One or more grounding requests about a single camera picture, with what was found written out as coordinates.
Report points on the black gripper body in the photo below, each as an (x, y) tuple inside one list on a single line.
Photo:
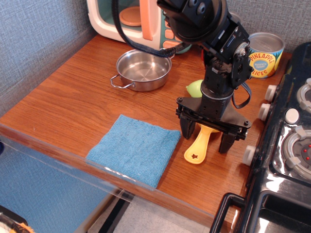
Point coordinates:
[(218, 114)]

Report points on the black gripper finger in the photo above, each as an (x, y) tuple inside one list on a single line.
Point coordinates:
[(227, 141), (187, 125)]

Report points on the yellow dish brush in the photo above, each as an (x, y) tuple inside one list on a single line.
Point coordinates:
[(196, 153)]

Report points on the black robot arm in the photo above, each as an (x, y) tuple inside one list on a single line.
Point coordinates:
[(225, 48)]

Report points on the green toy pear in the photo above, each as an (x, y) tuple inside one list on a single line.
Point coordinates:
[(194, 89)]

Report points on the blue folded cloth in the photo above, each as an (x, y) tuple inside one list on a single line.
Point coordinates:
[(135, 150)]

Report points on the tomato sauce can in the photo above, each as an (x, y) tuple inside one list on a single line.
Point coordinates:
[(236, 18)]

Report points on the small steel pan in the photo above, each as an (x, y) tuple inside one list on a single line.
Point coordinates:
[(141, 72)]

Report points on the black toy stove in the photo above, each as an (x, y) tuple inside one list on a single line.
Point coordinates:
[(278, 197)]

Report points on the pineapple slices can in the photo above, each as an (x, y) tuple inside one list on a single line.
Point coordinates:
[(266, 50)]

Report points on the toy microwave oven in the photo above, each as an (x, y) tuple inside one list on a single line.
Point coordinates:
[(141, 20)]

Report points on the orange object bottom left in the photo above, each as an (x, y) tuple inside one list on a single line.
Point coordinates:
[(15, 228)]

